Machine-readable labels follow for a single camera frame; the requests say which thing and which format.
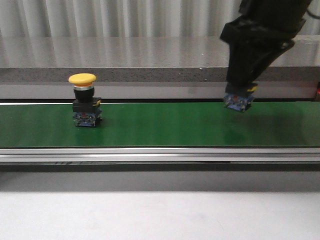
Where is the green conveyor belt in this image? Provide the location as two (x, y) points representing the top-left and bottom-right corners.
(0, 101), (320, 148)

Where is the white pleated curtain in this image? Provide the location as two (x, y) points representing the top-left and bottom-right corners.
(0, 0), (320, 38)

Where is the red mushroom push button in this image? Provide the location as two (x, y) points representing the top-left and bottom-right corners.
(223, 83), (258, 112)

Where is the red object at edge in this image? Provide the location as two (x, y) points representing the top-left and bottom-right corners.
(314, 83), (320, 102)

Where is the yellow mushroom push button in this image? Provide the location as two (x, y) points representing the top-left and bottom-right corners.
(68, 73), (102, 128)

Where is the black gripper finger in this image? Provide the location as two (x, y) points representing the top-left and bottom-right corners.
(226, 41), (252, 87)
(246, 38), (295, 84)

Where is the aluminium conveyor frame rail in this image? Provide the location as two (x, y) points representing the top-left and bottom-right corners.
(0, 147), (320, 164)

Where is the grey speckled stone counter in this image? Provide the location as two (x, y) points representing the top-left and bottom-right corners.
(0, 34), (320, 101)

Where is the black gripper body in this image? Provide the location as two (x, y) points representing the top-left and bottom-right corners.
(220, 0), (311, 48)

